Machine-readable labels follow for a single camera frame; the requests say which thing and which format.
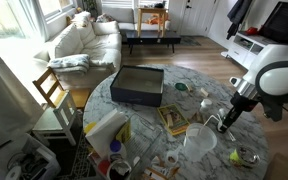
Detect dark coffee table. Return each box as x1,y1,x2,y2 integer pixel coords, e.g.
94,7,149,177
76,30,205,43
126,30,181,52

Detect dark blue cardboard box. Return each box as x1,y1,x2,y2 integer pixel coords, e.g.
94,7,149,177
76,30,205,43
110,65,164,107

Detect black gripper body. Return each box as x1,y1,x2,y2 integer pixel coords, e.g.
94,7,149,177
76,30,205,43
217,92,259,133

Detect wooden side stool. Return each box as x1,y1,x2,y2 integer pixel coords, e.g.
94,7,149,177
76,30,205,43
137,7,166,37

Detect clear plastic box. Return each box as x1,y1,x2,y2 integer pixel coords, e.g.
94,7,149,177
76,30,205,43
89,114,162,180

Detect small wooden block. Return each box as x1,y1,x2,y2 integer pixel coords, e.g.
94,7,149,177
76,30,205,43
200,88,209,97

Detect black television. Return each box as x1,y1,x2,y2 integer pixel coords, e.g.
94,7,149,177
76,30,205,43
259,1,288,44

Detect white sofa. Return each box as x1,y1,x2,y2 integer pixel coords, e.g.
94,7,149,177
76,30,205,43
33,7,172,89

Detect white pill bottle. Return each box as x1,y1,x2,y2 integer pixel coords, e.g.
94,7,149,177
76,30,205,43
200,99,212,112

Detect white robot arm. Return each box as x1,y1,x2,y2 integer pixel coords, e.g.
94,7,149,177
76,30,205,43
217,44,288,133

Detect white child chair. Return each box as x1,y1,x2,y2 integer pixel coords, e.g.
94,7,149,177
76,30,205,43
32,91,78,146

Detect translucent plastic cup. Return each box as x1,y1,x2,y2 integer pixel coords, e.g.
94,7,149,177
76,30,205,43
183,123,217,162

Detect wooden chair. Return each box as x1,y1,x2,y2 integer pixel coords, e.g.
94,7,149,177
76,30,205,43
33,68,90,109

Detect white tv cabinet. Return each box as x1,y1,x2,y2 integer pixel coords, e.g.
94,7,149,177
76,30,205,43
221,31,274,69

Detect yellow picture book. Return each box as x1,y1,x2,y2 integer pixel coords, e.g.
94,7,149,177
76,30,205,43
157,104,190,136

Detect grey throw blanket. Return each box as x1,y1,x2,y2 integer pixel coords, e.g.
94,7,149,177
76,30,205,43
48,54,90,74

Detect wooden sticks pile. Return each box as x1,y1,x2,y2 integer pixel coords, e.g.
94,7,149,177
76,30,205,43
191,112,204,123

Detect wooden block near lid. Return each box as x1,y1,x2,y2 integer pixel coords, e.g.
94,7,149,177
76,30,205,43
186,84,193,92

